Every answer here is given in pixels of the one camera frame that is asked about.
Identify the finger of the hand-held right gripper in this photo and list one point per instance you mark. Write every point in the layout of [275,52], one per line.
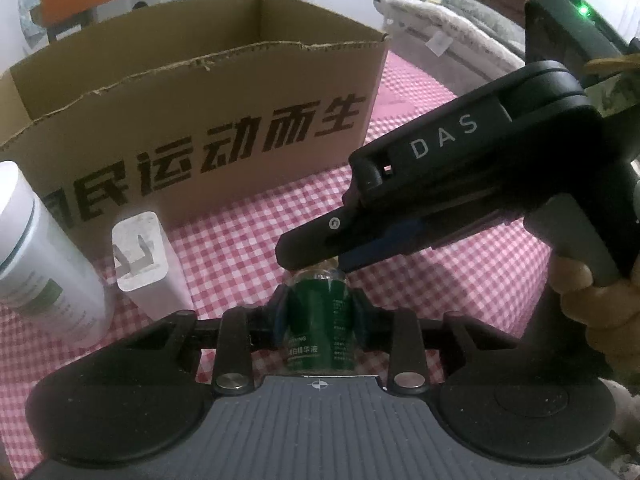
[315,242]
[395,242]

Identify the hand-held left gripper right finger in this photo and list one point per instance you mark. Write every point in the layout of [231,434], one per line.
[359,322]

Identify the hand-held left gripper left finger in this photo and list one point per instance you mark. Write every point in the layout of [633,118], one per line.
[278,317]

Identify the green dropper bottle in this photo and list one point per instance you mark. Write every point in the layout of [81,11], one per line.
[317,325]

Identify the white charger plug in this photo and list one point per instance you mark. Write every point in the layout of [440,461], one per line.
[155,270]

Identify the printed cardboard box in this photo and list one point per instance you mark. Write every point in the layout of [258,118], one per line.
[200,75]

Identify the white plastic bottle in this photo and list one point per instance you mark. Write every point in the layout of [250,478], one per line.
[40,270]

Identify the person's right hand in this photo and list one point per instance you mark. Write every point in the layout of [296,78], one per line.
[605,320]

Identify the pink checkered tablecloth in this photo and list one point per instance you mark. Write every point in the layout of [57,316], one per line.
[240,240]

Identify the grey blanket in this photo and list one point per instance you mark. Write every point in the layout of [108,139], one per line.
[480,15]

